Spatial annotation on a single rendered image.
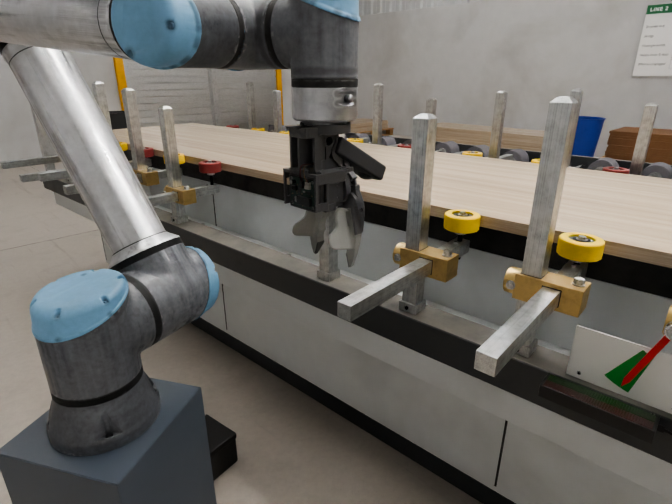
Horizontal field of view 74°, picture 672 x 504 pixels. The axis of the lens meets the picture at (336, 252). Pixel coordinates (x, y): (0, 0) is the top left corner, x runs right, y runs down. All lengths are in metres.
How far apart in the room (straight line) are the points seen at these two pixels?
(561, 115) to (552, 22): 7.84
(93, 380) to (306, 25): 0.64
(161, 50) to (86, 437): 0.64
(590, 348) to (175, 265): 0.77
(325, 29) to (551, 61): 8.04
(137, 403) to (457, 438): 0.92
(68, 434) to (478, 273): 0.92
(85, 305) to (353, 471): 1.09
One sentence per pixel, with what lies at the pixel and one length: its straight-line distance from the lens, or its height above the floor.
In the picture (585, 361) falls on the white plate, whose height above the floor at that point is 0.74.
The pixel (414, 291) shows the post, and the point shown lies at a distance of 1.01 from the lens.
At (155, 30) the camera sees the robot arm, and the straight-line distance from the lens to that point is 0.57.
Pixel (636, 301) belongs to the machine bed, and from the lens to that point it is 1.09.
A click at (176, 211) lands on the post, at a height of 0.75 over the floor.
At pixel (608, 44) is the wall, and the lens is 8.34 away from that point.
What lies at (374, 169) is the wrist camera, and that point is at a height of 1.07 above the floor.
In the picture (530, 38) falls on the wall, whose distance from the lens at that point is 8.75.
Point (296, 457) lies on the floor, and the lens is 1.67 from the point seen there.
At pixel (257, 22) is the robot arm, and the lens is 0.66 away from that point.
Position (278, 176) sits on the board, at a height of 0.89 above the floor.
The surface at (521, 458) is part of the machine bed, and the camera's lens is 1.39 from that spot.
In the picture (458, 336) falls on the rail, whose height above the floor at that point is 0.70.
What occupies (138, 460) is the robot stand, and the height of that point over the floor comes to 0.60.
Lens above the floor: 1.20
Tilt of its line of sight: 21 degrees down
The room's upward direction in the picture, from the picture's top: straight up
